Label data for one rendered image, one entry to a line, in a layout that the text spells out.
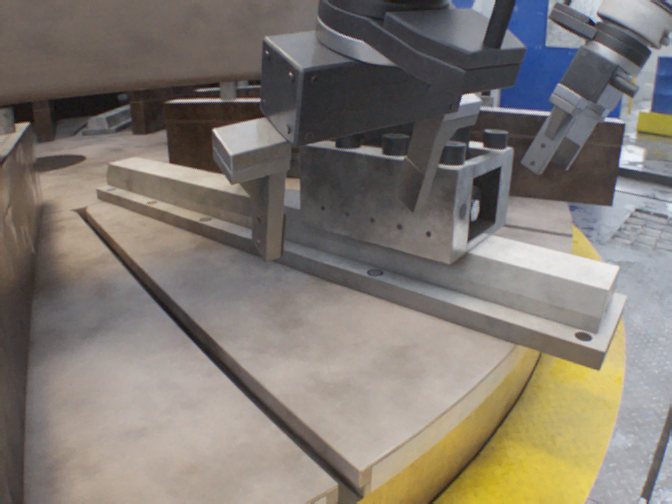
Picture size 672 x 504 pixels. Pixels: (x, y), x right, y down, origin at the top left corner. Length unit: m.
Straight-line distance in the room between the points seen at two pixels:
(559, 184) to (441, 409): 1.57
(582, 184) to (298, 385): 1.70
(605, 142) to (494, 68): 2.08
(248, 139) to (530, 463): 1.14
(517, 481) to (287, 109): 1.09
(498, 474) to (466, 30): 1.11
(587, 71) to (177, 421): 0.81
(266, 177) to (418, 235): 0.83
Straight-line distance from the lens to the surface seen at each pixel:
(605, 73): 0.60
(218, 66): 1.06
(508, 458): 1.30
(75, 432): 0.95
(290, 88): 0.28
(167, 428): 0.90
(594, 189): 2.35
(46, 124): 4.64
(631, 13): 0.63
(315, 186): 1.26
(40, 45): 0.97
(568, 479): 1.30
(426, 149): 0.39
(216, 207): 1.73
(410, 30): 0.24
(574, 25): 0.65
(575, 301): 1.13
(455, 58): 0.23
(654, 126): 8.67
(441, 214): 1.08
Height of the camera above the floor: 0.89
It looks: 22 degrees down
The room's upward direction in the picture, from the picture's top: straight up
